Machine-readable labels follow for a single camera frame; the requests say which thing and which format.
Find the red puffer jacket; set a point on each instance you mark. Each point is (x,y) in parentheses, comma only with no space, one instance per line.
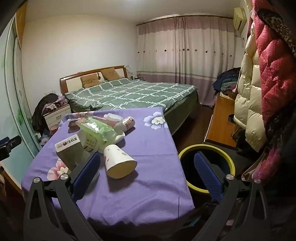
(275,69)

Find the white dotted paper cup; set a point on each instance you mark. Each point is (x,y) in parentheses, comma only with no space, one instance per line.
(118,160)

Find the green checkered bed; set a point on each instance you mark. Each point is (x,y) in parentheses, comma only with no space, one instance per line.
(138,92)

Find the pile of folded clothes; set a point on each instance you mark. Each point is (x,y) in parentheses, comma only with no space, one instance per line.
(225,81)

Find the green plastic bag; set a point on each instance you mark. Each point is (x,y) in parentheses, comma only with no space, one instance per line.
(99,129)

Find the cream puffer jacket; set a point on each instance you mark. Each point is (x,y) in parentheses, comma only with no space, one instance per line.
(249,111)

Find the purple floral tablecloth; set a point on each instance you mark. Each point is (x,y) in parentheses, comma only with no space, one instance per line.
(150,162)

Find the white nightstand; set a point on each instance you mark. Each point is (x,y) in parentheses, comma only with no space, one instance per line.
(55,117)

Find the green printed paper cup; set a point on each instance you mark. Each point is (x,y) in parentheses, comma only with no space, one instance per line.
(90,141)

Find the pink and white curtain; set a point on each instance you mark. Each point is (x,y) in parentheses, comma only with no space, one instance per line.
(185,58)

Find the white foam net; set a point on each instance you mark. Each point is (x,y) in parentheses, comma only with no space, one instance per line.
(113,117)

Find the small black item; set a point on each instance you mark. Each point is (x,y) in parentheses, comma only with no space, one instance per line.
(231,118)

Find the yellow rimmed trash bin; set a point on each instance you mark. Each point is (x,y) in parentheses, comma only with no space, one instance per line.
(188,169)

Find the sliding door wardrobe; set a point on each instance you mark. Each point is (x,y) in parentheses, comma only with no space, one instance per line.
(13,92)

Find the dark brown packet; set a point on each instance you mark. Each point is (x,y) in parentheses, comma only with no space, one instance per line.
(74,126)

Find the white carton box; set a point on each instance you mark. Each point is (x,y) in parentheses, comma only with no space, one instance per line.
(69,150)

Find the wooden desk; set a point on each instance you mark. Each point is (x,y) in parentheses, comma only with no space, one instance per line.
(219,125)

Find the black bag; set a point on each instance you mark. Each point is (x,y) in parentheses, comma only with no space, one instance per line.
(239,136)

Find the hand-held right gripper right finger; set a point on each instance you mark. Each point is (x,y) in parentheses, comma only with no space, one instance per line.
(208,176)

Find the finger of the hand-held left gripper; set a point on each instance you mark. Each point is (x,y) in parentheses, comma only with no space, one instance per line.
(9,142)

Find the pink patterned cloth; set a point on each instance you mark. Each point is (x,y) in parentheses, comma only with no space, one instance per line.
(56,103)

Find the brown pillow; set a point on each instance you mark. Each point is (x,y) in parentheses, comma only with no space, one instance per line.
(111,74)
(90,81)

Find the wall air conditioner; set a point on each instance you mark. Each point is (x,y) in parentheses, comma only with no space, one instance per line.
(238,19)

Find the dark clothes heap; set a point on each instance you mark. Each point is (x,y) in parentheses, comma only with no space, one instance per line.
(40,111)

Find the pink fluffy garment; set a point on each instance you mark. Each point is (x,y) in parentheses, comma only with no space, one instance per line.
(272,160)

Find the beige bag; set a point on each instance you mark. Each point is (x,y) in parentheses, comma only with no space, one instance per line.
(256,164)

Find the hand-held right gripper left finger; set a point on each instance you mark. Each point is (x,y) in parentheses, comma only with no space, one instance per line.
(86,176)

